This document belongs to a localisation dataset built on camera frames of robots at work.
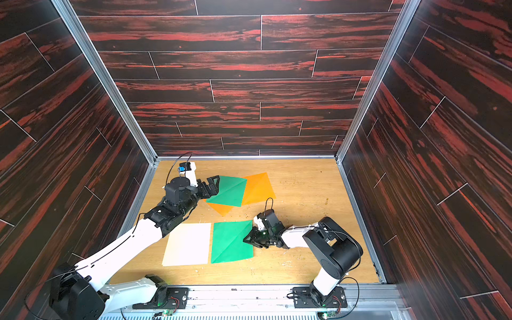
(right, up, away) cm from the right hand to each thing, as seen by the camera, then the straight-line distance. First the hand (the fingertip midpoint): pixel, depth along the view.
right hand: (247, 238), depth 90 cm
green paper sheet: (-8, -2, -3) cm, 9 cm away
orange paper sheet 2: (-12, +11, +10) cm, 19 cm away
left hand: (-13, +27, -12) cm, 33 cm away
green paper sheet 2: (-9, +20, +14) cm, 26 cm away
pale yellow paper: (-26, -1, -4) cm, 26 cm away
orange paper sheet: (+6, +22, +17) cm, 28 cm away
